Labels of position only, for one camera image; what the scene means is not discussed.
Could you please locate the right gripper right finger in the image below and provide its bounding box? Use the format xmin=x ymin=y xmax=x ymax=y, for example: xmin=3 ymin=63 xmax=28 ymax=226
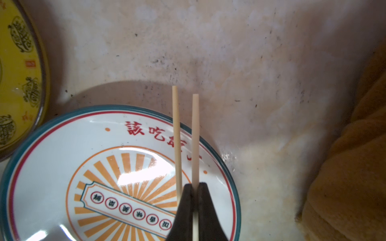
xmin=198 ymin=182 xmax=228 ymax=241

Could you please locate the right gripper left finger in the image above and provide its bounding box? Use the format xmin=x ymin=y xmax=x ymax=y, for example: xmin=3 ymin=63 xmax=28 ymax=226
xmin=166 ymin=184 xmax=195 ymax=241

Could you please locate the bare wooden chopstick pair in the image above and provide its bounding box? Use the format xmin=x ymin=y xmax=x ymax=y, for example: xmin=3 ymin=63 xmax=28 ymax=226
xmin=172 ymin=86 xmax=200 ymax=241

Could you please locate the white plate orange sunburst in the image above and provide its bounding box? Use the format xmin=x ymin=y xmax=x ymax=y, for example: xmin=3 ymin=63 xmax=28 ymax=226
xmin=0 ymin=104 xmax=242 ymax=241

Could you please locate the brown teddy bear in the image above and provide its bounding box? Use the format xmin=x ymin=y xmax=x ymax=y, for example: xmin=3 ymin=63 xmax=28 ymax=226
xmin=297 ymin=44 xmax=386 ymax=241

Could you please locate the yellow patterned plate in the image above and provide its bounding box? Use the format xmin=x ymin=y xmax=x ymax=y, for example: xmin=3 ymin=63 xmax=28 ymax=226
xmin=1 ymin=1 xmax=50 ymax=161

